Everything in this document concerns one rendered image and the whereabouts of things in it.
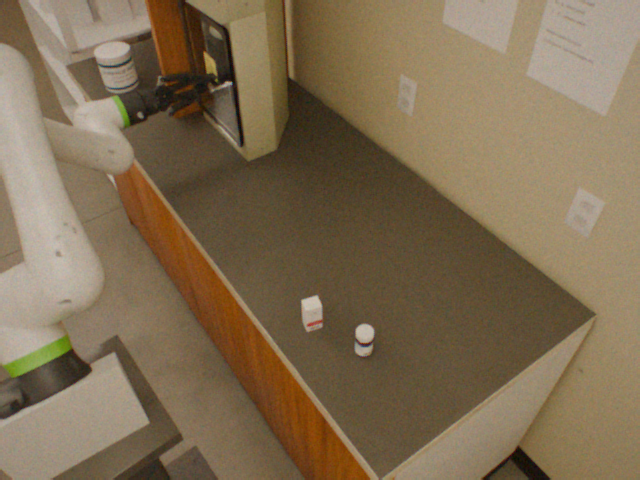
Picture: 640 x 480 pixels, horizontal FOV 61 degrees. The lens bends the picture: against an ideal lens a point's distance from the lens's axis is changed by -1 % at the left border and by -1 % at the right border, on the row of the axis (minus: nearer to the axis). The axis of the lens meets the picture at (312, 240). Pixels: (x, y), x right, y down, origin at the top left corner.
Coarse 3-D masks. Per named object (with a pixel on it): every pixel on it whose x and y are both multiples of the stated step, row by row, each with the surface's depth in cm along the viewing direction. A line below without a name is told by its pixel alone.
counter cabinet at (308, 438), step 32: (128, 192) 249; (160, 224) 213; (160, 256) 252; (192, 256) 186; (192, 288) 215; (224, 288) 166; (224, 320) 188; (224, 352) 218; (256, 352) 167; (256, 384) 190; (288, 384) 150; (544, 384) 150; (288, 416) 169; (320, 416) 136; (480, 416) 126; (512, 416) 151; (288, 448) 192; (320, 448) 152; (448, 448) 127; (480, 448) 152; (512, 448) 189
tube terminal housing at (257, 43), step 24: (240, 0) 143; (264, 0) 147; (240, 24) 147; (264, 24) 152; (240, 48) 152; (264, 48) 157; (240, 72) 157; (264, 72) 162; (240, 96) 162; (264, 96) 167; (264, 120) 173; (264, 144) 179
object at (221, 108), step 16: (192, 16) 162; (208, 16) 153; (192, 32) 168; (208, 32) 157; (224, 32) 148; (192, 48) 174; (208, 48) 162; (224, 48) 152; (224, 64) 157; (224, 80) 162; (208, 96) 181; (224, 96) 168; (208, 112) 188; (224, 112) 174; (224, 128) 181; (240, 144) 174
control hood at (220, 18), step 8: (192, 0) 136; (200, 0) 137; (208, 0) 138; (216, 0) 139; (224, 0) 141; (200, 8) 138; (208, 8) 139; (216, 8) 141; (224, 8) 142; (216, 16) 142; (224, 16) 143
